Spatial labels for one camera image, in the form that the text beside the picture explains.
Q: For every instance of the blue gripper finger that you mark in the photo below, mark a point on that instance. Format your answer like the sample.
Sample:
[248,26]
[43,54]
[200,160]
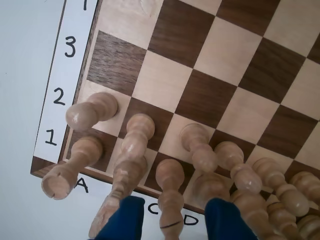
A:
[125,222]
[225,222]

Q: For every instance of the light wooden pawn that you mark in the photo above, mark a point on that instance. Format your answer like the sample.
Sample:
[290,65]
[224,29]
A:
[310,187]
[197,145]
[237,167]
[277,182]
[137,130]
[100,107]

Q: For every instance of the light wooden king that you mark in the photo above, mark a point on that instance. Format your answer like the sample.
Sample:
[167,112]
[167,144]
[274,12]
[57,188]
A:
[252,207]

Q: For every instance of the light wooden queen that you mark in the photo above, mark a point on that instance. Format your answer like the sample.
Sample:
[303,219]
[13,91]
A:
[212,185]

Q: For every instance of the white paper letter strip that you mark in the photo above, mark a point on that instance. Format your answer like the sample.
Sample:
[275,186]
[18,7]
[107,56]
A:
[83,190]

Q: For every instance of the light wooden bishop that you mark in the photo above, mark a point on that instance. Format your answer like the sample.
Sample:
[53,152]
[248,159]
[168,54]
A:
[170,195]
[282,220]

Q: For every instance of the light wooden rook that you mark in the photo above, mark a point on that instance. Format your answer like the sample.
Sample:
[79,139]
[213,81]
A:
[75,162]

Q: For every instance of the white paper number strip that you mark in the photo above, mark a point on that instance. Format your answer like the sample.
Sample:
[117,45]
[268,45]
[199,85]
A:
[67,75]

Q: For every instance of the wooden chessboard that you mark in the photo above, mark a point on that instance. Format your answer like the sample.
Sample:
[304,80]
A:
[200,50]

